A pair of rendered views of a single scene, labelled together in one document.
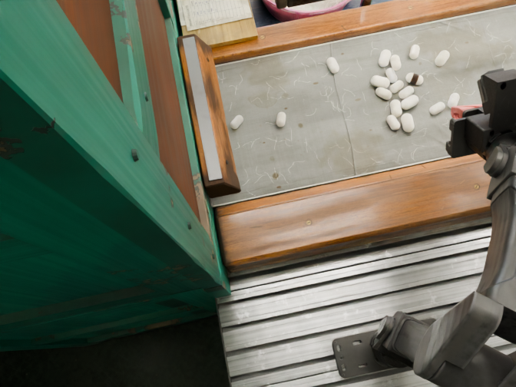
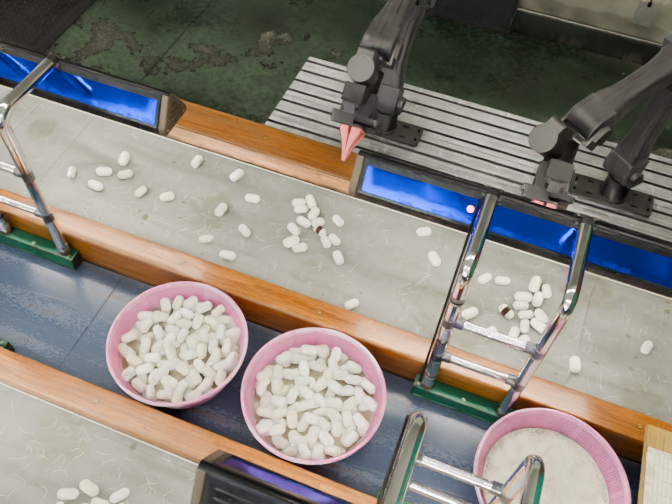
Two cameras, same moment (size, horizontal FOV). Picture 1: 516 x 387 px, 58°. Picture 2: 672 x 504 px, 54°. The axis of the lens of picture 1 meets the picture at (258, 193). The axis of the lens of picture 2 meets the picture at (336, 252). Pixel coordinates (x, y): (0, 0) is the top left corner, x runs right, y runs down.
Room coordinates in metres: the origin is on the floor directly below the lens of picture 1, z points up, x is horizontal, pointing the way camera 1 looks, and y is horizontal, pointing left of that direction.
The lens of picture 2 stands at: (1.26, -0.37, 1.90)
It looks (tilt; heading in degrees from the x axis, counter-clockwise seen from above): 54 degrees down; 204
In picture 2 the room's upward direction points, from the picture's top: 4 degrees clockwise
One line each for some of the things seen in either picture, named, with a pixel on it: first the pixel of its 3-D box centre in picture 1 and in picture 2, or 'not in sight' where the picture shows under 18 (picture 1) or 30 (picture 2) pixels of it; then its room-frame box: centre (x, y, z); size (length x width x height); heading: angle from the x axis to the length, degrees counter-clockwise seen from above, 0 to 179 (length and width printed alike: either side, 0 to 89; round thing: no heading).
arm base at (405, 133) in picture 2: not in sight; (385, 117); (0.01, -0.81, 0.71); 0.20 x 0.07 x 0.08; 96
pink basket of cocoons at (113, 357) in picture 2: not in sight; (181, 351); (0.83, -0.88, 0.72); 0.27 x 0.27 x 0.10
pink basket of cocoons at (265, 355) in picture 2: not in sight; (313, 401); (0.80, -0.60, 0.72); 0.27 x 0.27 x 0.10
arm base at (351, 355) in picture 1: (392, 348); (616, 185); (-0.04, -0.21, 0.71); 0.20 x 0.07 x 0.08; 96
